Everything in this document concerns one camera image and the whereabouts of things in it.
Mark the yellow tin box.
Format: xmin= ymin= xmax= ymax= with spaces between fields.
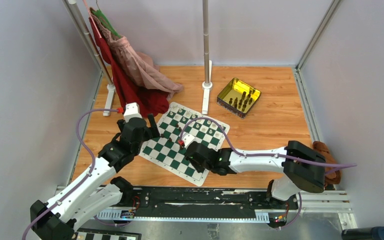
xmin=216 ymin=77 xmax=262 ymax=119

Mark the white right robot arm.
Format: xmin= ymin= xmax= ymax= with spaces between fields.
xmin=181 ymin=140 xmax=326 ymax=209

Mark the centre metal rack pole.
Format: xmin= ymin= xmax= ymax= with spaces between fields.
xmin=201 ymin=0 xmax=213 ymax=115

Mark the green cloth on hanger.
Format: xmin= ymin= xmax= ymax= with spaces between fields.
xmin=90 ymin=8 xmax=121 ymax=39

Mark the left metal rack pole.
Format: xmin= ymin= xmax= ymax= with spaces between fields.
xmin=62 ymin=0 xmax=116 ymax=109

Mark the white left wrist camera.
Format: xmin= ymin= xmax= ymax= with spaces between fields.
xmin=123 ymin=102 xmax=143 ymax=123

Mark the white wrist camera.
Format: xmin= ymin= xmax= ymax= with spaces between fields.
xmin=123 ymin=102 xmax=143 ymax=123
xmin=180 ymin=133 xmax=196 ymax=149

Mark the brown cloth at right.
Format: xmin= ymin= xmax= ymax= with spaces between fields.
xmin=312 ymin=141 xmax=342 ymax=187

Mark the red cloth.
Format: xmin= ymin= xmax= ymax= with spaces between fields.
xmin=92 ymin=28 xmax=169 ymax=117

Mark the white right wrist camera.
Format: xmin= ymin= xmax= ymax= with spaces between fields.
xmin=180 ymin=133 xmax=196 ymax=149

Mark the metal rack pole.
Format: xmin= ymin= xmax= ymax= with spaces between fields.
xmin=201 ymin=0 xmax=213 ymax=115
xmin=62 ymin=0 xmax=116 ymax=109

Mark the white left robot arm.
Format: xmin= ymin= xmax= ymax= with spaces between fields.
xmin=22 ymin=112 xmax=160 ymax=240

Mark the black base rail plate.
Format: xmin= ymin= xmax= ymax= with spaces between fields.
xmin=97 ymin=186 xmax=299 ymax=223

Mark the pink cloth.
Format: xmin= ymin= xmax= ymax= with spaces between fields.
xmin=89 ymin=9 xmax=184 ymax=99

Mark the green white chess mat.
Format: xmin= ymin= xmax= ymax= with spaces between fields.
xmin=138 ymin=101 xmax=231 ymax=187

